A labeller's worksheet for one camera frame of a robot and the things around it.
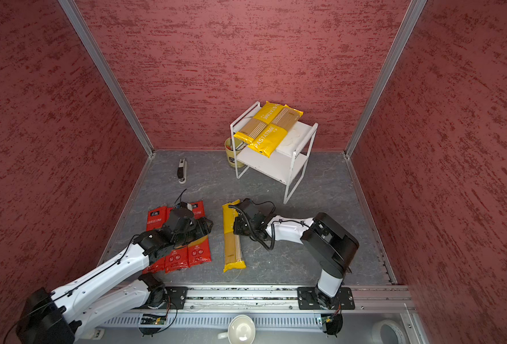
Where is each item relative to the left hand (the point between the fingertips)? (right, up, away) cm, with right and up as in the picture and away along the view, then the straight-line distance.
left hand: (207, 230), depth 82 cm
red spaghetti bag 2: (-12, -11, -1) cm, 16 cm away
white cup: (+15, -28, -14) cm, 35 cm away
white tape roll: (+59, -30, -13) cm, 67 cm away
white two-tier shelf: (+31, +26, -6) cm, 41 cm away
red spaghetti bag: (-25, +2, +9) cm, 27 cm away
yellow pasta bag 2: (+24, +34, -6) cm, 42 cm away
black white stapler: (-19, +23, +25) cm, 39 cm away
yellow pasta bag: (+17, +38, -2) cm, 42 cm away
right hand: (+9, -2, +6) cm, 11 cm away
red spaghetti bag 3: (-3, -9, +1) cm, 10 cm away
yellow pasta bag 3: (+9, -6, +5) cm, 12 cm away
